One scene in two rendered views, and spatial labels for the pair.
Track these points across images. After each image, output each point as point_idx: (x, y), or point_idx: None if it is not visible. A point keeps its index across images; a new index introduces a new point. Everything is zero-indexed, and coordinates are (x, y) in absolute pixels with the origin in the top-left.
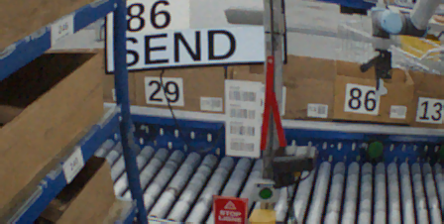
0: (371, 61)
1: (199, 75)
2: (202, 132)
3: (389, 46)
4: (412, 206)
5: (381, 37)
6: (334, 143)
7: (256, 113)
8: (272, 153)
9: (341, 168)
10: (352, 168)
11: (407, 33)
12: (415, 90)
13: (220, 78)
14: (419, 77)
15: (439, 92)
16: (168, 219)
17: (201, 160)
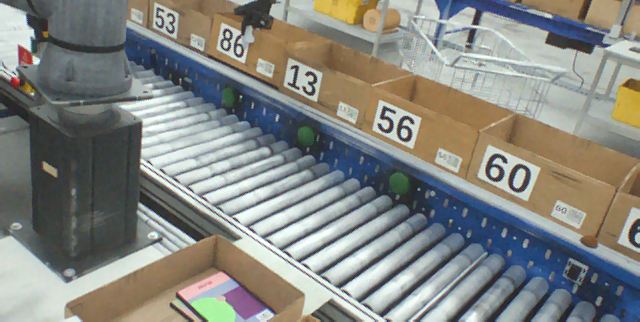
0: (245, 5)
1: None
2: (126, 37)
3: None
4: (191, 153)
5: None
6: (203, 77)
7: None
8: None
9: (191, 100)
10: (202, 104)
11: None
12: (341, 69)
13: None
14: (348, 55)
15: (374, 82)
16: (12, 72)
17: None
